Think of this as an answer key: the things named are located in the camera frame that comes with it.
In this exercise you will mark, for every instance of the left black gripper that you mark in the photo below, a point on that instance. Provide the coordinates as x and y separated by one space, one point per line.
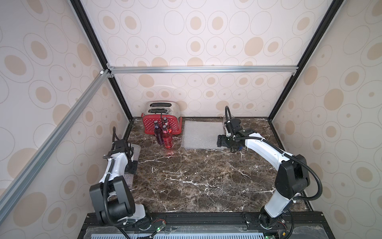
131 167

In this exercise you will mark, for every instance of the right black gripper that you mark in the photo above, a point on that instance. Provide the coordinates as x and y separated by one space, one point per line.
221 141

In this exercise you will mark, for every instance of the single bubble wrap sheet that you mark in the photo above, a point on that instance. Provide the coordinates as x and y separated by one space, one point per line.
129 177

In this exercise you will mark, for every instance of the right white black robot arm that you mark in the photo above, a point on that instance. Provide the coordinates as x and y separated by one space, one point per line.
295 180

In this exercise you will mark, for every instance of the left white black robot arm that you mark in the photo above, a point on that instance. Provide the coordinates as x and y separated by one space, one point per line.
111 198

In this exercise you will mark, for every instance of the clear drinking glass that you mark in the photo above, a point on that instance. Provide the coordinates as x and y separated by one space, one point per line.
224 119

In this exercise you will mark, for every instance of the red perforated plastic basket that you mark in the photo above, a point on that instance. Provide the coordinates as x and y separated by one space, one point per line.
174 122

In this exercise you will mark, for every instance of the silver toaster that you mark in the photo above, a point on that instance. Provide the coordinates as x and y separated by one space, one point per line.
162 107

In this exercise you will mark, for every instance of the horizontal aluminium bar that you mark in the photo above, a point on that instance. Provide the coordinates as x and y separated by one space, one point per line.
112 70

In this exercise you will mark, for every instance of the left diagonal aluminium bar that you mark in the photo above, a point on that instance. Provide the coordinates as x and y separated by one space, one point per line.
18 187

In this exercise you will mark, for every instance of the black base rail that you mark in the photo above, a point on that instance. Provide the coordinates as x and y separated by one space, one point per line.
244 225

